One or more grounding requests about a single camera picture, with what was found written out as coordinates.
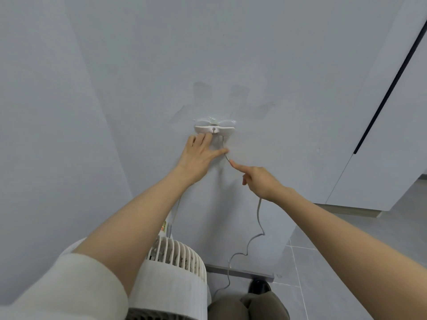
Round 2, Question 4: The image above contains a person's right hand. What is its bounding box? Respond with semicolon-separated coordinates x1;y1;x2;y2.
230;160;284;202

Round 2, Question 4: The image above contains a person's left hand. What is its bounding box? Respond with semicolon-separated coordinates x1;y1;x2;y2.
176;132;230;184

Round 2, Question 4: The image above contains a white power cable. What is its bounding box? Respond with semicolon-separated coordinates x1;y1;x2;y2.
212;136;266;302

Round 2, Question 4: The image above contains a person's left forearm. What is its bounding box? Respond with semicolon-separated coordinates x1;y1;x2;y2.
73;166;197;298

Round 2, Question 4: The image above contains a person's right forearm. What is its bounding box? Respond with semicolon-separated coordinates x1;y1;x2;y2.
273;186;427;320

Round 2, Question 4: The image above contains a grey baseboard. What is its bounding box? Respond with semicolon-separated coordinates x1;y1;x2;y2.
205;264;275;283

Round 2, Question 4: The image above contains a black shoe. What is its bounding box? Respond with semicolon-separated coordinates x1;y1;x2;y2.
248;279;272;296

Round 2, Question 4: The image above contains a white round fan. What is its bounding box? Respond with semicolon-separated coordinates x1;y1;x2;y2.
128;210;213;320

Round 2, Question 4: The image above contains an olive trouser leg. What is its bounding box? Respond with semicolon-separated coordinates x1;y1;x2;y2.
207;291;290;320

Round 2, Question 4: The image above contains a white cabinet door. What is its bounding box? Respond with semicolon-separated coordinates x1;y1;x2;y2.
314;0;427;212

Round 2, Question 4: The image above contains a white knit sleeve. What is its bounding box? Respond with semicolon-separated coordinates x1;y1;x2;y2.
0;238;129;320

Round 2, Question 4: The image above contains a white wall socket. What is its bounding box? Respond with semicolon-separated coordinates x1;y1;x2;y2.
194;117;237;137

